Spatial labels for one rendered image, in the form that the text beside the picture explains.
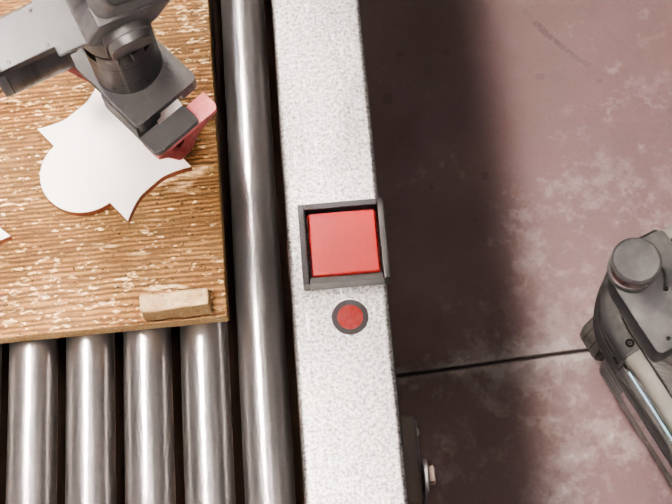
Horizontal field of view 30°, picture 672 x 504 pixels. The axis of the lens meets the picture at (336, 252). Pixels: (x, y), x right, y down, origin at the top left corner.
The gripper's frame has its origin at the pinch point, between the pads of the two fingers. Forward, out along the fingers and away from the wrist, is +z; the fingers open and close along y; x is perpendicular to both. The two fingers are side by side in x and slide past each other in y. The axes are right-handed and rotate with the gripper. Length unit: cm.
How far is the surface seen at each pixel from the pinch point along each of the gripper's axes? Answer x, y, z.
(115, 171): -5.4, 1.7, 0.8
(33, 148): -9.1, -5.8, 1.7
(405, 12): 68, -34, 95
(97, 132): -4.1, -2.4, 0.8
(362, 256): 4.8, 22.5, 2.4
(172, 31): 7.9, -6.0, 1.7
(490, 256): 45, 10, 95
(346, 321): -0.1, 25.5, 3.7
